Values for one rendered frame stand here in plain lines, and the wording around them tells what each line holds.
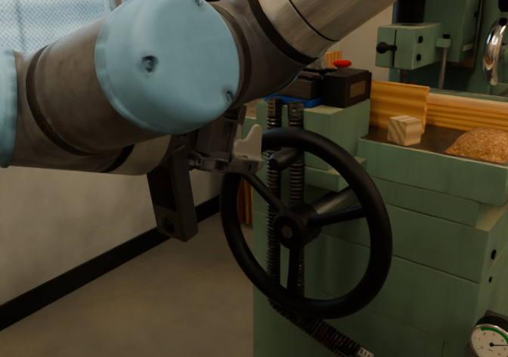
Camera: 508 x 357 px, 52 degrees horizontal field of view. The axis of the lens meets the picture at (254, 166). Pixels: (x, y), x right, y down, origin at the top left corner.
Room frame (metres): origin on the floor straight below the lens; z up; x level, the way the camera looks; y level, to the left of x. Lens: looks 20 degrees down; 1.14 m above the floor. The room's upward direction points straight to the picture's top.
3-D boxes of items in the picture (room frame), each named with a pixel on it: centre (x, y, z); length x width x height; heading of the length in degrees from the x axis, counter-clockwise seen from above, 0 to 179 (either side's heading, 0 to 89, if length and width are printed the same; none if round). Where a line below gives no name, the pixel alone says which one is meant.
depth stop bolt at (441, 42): (0.96, -0.34, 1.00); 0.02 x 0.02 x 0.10; 52
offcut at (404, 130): (0.80, -0.24, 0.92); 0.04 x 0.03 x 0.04; 30
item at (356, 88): (0.83, -0.10, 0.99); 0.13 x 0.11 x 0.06; 52
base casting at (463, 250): (1.04, -0.35, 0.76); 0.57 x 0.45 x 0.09; 142
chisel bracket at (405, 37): (0.96, -0.29, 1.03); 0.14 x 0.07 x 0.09; 142
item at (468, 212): (0.90, -0.23, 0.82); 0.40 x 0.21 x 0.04; 52
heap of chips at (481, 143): (0.77, -0.36, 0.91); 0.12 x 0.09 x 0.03; 142
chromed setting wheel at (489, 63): (0.97, -0.45, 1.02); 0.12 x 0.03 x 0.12; 142
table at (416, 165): (0.90, -0.15, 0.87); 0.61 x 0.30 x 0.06; 52
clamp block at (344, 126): (0.84, -0.10, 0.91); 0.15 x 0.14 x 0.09; 52
